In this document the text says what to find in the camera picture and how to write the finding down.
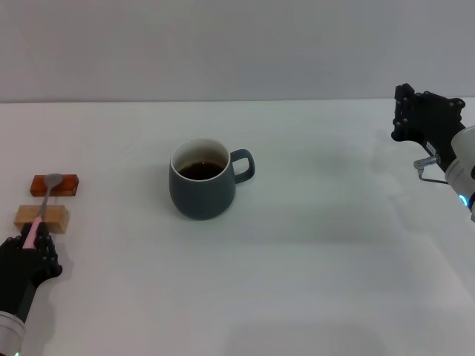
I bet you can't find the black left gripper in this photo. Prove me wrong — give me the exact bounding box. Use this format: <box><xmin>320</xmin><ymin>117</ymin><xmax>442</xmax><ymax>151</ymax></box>
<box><xmin>0</xmin><ymin>221</ymin><xmax>63</xmax><ymax>323</ymax></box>

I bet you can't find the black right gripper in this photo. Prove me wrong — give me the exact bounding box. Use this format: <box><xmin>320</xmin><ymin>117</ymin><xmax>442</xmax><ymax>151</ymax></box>
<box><xmin>390</xmin><ymin>84</ymin><xmax>467</xmax><ymax>175</ymax></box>

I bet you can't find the pink handled metal spoon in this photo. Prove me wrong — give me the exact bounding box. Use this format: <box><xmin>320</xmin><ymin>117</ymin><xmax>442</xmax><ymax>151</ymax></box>
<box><xmin>22</xmin><ymin>173</ymin><xmax>62</xmax><ymax>250</ymax></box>

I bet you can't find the grey ceramic cup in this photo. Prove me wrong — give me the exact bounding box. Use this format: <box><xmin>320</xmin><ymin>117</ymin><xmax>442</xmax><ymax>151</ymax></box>
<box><xmin>169</xmin><ymin>138</ymin><xmax>256</xmax><ymax>222</ymax></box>

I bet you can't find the light wooden block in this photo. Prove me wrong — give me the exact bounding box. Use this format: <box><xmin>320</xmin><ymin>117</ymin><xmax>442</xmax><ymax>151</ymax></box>
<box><xmin>13</xmin><ymin>204</ymin><xmax>71</xmax><ymax>235</ymax></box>

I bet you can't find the red-brown wooden block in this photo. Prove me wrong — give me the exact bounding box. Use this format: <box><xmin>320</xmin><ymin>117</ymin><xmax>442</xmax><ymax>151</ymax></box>
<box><xmin>29</xmin><ymin>174</ymin><xmax>80</xmax><ymax>198</ymax></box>

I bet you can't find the dark coffee liquid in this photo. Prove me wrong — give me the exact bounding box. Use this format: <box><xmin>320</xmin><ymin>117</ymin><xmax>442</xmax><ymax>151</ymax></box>
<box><xmin>177</xmin><ymin>162</ymin><xmax>226</xmax><ymax>181</ymax></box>

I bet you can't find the right arm cable with connector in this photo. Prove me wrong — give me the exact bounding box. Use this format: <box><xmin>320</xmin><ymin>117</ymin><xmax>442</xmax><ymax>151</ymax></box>
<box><xmin>413</xmin><ymin>154</ymin><xmax>450</xmax><ymax>185</ymax></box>

